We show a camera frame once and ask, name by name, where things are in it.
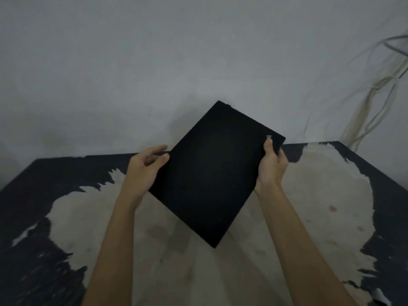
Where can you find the black laptop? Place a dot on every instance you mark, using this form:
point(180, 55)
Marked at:
point(213, 172)

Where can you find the person's left thumb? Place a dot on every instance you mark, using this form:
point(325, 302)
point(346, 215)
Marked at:
point(154, 150)

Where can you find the person's right hand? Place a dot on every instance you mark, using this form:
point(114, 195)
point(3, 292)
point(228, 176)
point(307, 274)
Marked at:
point(270, 173)

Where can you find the person's right forearm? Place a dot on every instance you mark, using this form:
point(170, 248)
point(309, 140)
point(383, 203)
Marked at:
point(296, 248)

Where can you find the person's left forearm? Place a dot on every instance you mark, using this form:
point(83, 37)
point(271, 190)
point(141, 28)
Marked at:
point(111, 251)

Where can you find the person's left hand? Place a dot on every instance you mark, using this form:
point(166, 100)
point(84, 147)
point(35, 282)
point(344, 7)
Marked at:
point(140, 175)

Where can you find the person's right thumb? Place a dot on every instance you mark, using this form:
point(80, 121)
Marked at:
point(268, 149)

